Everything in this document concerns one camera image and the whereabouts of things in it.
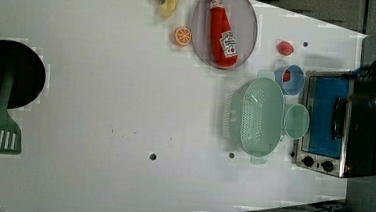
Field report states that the mint green plastic strainer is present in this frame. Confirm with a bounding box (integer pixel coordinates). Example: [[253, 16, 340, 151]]
[[225, 71, 285, 165]]

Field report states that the red ketchup bottle toy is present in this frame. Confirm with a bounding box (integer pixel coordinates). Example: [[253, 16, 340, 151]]
[[209, 0, 238, 68]]

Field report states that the orange slice toy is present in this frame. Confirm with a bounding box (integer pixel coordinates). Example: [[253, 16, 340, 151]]
[[173, 26, 192, 47]]

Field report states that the red strawberry toy in bowl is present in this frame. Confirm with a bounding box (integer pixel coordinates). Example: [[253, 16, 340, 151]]
[[283, 70, 291, 83]]

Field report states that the grey round plate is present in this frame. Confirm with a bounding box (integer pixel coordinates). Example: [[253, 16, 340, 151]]
[[191, 0, 258, 71]]

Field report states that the small mint green bowl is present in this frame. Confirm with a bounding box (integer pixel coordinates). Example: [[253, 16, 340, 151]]
[[282, 104, 310, 140]]

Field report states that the blue plastic bowl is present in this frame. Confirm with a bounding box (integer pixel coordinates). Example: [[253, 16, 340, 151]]
[[274, 65, 305, 95]]

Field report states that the red strawberry toy on table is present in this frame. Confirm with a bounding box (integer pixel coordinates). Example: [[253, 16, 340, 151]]
[[276, 40, 294, 56]]

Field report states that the silver black toaster oven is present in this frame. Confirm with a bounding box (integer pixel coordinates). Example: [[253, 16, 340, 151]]
[[295, 71, 376, 178]]

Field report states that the green slotted spatula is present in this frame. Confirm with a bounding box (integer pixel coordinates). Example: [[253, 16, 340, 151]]
[[0, 72, 22, 155]]

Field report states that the black frying pan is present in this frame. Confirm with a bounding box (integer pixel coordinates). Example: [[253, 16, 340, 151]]
[[0, 40, 47, 109]]

